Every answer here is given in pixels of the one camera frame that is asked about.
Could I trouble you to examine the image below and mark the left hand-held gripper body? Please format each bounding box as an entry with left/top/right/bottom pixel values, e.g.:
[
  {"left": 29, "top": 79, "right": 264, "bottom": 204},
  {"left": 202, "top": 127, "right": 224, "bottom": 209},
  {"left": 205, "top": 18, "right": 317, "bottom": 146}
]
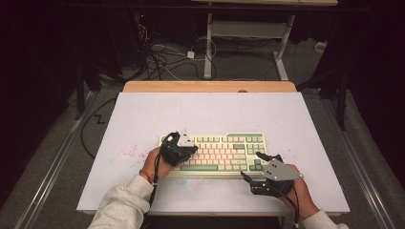
[{"left": 160, "top": 129, "right": 196, "bottom": 167}]

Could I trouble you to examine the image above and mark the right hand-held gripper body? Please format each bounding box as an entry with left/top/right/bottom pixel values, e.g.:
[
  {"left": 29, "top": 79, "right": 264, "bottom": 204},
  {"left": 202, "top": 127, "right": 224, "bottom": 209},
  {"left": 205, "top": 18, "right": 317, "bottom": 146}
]
[{"left": 249, "top": 154, "right": 305, "bottom": 198}]

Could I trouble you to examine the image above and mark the cream and green keyboard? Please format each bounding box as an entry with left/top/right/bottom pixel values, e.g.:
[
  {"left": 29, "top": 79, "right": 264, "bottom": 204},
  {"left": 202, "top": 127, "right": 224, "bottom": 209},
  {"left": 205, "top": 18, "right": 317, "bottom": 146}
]
[{"left": 158, "top": 132, "right": 271, "bottom": 179}]

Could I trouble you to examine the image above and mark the person's left hand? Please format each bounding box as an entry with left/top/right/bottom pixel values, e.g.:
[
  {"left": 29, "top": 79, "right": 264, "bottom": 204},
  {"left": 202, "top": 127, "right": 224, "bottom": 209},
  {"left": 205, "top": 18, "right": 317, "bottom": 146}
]
[{"left": 139, "top": 146, "right": 175, "bottom": 184}]

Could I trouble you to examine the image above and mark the person's right hand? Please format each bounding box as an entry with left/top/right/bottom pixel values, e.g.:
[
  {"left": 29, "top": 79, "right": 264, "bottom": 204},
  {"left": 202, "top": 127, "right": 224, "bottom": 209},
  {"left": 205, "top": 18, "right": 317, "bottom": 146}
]
[{"left": 281, "top": 163, "right": 319, "bottom": 220}]

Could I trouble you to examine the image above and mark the black metal stand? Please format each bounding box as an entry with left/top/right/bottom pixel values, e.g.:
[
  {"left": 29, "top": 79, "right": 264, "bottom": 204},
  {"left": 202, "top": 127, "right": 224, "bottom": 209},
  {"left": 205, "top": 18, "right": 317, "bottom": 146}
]
[{"left": 75, "top": 61, "right": 86, "bottom": 121}]

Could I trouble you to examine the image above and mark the left hand-held gripper black cable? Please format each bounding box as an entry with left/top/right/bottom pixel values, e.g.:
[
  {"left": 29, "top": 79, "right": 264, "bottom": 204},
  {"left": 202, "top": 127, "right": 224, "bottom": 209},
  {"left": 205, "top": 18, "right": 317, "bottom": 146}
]
[{"left": 146, "top": 152, "right": 162, "bottom": 211}]

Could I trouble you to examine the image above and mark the hand-held gripper black cable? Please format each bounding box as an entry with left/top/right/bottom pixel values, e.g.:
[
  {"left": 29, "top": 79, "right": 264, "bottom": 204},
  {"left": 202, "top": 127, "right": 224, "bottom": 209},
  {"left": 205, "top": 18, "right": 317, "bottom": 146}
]
[
  {"left": 146, "top": 152, "right": 162, "bottom": 211},
  {"left": 271, "top": 185, "right": 301, "bottom": 229}
]

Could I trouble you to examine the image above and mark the right hand-held gripper black cable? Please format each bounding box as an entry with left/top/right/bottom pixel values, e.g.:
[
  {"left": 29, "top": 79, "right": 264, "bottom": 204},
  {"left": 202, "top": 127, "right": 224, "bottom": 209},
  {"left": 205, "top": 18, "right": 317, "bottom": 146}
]
[{"left": 271, "top": 185, "right": 301, "bottom": 229}]

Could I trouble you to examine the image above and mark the orange bracelet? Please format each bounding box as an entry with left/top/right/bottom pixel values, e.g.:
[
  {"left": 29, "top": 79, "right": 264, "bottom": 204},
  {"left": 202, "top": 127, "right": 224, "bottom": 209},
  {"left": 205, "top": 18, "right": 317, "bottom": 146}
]
[{"left": 139, "top": 169, "right": 153, "bottom": 185}]

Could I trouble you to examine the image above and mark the tangle of floor cables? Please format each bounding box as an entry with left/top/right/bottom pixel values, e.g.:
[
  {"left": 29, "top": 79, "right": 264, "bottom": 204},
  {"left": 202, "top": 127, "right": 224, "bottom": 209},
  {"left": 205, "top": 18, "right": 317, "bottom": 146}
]
[{"left": 133, "top": 22, "right": 221, "bottom": 82}]

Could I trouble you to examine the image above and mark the aluminium floor rail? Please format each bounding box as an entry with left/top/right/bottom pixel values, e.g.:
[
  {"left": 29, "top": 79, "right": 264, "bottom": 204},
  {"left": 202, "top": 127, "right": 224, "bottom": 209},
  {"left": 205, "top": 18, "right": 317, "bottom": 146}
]
[
  {"left": 321, "top": 98, "right": 397, "bottom": 229},
  {"left": 17, "top": 90, "right": 96, "bottom": 229}
]

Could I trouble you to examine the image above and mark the long black floor cable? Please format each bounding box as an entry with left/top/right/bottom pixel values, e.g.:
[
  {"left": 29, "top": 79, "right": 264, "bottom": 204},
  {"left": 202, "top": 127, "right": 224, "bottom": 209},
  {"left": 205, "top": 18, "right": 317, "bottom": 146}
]
[{"left": 80, "top": 96, "right": 118, "bottom": 160}]

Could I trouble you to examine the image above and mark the white metal desk frame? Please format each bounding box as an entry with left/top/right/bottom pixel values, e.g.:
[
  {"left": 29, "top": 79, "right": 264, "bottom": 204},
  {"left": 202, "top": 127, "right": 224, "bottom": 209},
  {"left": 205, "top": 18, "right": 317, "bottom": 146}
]
[{"left": 203, "top": 12, "right": 295, "bottom": 81}]

